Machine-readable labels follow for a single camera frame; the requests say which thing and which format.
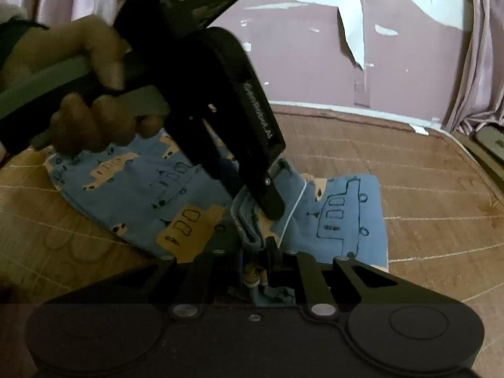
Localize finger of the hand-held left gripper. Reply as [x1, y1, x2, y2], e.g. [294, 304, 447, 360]
[236, 157, 287, 220]
[169, 104, 247, 202]

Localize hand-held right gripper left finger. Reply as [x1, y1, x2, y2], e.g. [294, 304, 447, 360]
[101, 251, 244, 320]

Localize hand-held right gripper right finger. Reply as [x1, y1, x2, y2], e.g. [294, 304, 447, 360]
[262, 237, 419, 320]

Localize blue vehicle-print pants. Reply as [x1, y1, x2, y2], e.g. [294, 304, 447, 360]
[44, 126, 391, 308]

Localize person's left forearm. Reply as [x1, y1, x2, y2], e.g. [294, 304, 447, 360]
[0, 2, 52, 67]

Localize person's left hand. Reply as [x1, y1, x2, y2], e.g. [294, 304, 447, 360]
[0, 15, 168, 155]

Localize woven bamboo bed mat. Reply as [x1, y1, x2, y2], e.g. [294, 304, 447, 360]
[0, 104, 504, 378]

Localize white paper scrap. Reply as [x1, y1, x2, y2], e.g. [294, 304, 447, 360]
[410, 118, 441, 135]

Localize dark bag beside bed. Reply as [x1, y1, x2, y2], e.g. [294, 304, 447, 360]
[452, 124, 504, 194]

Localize narrow pink satin curtain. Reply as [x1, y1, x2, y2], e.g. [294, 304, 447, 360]
[444, 0, 504, 135]

